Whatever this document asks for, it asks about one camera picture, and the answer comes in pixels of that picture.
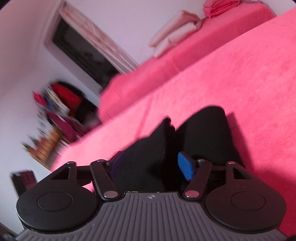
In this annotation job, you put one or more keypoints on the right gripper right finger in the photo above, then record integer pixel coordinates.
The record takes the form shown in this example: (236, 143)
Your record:
(232, 196)

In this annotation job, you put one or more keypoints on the far pink bed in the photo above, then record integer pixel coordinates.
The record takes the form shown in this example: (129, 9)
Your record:
(125, 89)

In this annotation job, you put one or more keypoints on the dark red box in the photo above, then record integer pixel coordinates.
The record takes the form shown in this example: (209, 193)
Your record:
(23, 181)

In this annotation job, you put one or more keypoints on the pink floral curtain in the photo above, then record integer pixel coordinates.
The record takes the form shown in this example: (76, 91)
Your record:
(97, 38)

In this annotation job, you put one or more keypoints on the near pink bed blanket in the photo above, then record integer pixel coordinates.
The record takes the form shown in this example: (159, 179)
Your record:
(252, 78)

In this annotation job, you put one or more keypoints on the dark window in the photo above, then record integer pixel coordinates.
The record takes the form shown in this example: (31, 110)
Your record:
(84, 54)

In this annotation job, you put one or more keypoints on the hanging clothes rack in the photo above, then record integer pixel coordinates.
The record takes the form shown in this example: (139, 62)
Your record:
(67, 108)

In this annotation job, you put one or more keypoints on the folded light pink quilt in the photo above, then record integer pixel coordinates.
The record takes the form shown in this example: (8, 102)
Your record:
(174, 31)

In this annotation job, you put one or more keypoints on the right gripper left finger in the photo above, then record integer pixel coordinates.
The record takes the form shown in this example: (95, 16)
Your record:
(69, 197)

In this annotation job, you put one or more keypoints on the folded pink blanket stack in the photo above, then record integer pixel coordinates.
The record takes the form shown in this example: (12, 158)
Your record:
(213, 8)

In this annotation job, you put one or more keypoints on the black knit pants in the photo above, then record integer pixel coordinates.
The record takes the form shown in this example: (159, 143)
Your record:
(151, 163)

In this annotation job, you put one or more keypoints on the wooden drawer cabinet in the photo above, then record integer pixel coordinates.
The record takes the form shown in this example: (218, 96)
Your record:
(45, 149)

